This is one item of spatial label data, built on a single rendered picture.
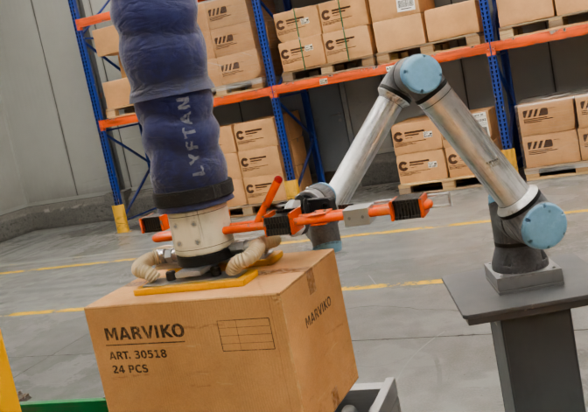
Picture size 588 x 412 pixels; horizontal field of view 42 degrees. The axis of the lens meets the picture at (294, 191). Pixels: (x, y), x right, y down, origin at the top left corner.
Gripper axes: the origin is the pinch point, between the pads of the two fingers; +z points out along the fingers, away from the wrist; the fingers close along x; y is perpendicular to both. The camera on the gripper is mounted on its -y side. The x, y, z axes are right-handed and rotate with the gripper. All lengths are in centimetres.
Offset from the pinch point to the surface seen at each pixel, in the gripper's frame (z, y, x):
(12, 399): 44, 65, -27
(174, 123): 8.5, 23.8, 31.5
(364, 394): -29, -1, -63
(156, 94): 10.8, 26.0, 40.0
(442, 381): -168, 3, -121
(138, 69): 11, 29, 47
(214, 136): 0.4, 17.0, 25.8
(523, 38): -701, -38, 36
